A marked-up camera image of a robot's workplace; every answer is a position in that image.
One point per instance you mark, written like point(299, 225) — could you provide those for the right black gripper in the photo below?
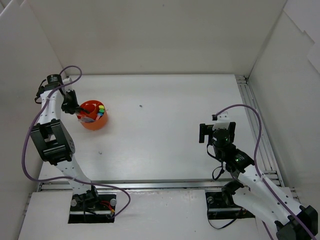
point(203, 133)

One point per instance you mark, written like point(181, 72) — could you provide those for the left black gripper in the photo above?
point(75, 109)

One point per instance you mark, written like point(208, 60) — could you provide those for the black handled scissors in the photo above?
point(84, 111)

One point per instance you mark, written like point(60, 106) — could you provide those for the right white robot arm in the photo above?
point(255, 192)

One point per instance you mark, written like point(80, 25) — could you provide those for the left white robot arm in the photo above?
point(107, 129)

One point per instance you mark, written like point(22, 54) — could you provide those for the orange round pen holder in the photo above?
point(93, 116)

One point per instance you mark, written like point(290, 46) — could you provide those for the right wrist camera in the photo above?
point(222, 121)

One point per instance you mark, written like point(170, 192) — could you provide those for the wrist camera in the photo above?
point(67, 82)
point(222, 121)

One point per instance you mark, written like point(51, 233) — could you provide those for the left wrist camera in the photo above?
point(67, 82)

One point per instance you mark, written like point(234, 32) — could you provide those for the aluminium front rail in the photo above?
point(142, 185)

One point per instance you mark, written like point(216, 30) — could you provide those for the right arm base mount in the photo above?
point(221, 206)

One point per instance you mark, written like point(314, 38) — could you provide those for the aluminium side rail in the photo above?
point(265, 155)

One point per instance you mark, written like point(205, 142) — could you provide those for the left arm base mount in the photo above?
point(101, 212)

